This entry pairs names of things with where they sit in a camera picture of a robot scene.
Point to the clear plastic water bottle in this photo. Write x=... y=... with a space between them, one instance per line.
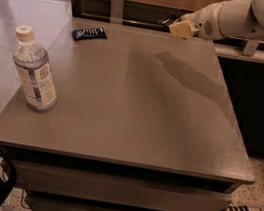
x=34 y=70

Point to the left metal bracket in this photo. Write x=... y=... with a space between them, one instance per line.
x=116 y=11

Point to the right metal bracket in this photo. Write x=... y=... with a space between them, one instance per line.
x=249 y=47

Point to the metal bracket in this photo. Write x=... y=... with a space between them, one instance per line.
x=116 y=11
x=249 y=47

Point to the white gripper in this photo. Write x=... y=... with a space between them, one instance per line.
x=205 y=23

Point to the grey drawer cabinet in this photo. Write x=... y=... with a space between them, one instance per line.
x=143 y=122

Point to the blue snack bar wrapper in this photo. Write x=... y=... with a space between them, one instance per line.
x=88 y=33

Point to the black rxbar chocolate wrapper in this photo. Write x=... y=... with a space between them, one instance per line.
x=168 y=21

